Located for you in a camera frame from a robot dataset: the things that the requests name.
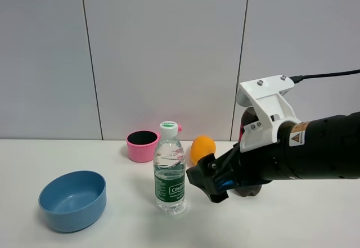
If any blue bowl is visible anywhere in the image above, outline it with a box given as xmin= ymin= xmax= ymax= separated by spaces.
xmin=38 ymin=170 xmax=107 ymax=233

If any orange mango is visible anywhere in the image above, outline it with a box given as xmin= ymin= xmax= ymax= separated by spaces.
xmin=190 ymin=136 xmax=216 ymax=165

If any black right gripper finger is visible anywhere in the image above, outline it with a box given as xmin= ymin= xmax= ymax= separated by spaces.
xmin=198 ymin=142 xmax=240 ymax=179

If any clear water bottle green label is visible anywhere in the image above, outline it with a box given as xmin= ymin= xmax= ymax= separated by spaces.
xmin=154 ymin=121 xmax=186 ymax=214

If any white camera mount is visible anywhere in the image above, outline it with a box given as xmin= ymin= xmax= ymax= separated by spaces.
xmin=236 ymin=75 xmax=300 ymax=153

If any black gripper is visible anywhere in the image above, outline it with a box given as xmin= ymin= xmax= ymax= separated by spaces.
xmin=227 ymin=114 xmax=359 ymax=186

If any pink toy saucepan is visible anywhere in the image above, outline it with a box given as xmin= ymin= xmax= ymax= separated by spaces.
xmin=126 ymin=121 xmax=182 ymax=163

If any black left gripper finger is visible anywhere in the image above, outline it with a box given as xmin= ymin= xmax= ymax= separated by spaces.
xmin=186 ymin=166 xmax=228 ymax=203

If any cola bottle yellow cap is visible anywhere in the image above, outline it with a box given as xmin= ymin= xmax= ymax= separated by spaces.
xmin=235 ymin=107 xmax=262 ymax=197

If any black cable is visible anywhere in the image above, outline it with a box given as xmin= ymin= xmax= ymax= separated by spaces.
xmin=289 ymin=69 xmax=360 ymax=83

